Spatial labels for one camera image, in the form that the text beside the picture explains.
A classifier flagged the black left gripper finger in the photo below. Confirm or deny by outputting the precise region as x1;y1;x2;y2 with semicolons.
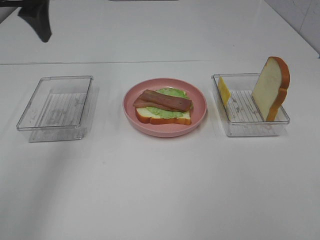
18;0;52;43

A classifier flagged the long bacon strip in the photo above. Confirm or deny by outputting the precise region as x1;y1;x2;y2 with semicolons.
133;96;177;111

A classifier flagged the bread slice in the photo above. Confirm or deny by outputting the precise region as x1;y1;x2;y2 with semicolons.
133;96;192;125
251;56;290;122

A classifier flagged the green lettuce leaf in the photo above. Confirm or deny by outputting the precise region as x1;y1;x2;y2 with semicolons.
145;88;190;119

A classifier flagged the left clear plastic tray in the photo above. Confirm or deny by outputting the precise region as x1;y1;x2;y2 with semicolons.
16;75;99;143

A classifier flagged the clear plastic tray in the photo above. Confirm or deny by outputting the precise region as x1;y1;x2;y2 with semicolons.
16;75;99;143
211;73;290;137

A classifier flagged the pink round plate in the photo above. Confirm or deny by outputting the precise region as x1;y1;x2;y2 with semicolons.
123;78;207;138

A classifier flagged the yellow cheese slice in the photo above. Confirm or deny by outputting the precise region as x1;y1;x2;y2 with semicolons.
217;76;231;107

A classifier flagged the right clear plastic tray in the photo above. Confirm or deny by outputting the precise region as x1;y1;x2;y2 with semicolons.
211;73;290;137

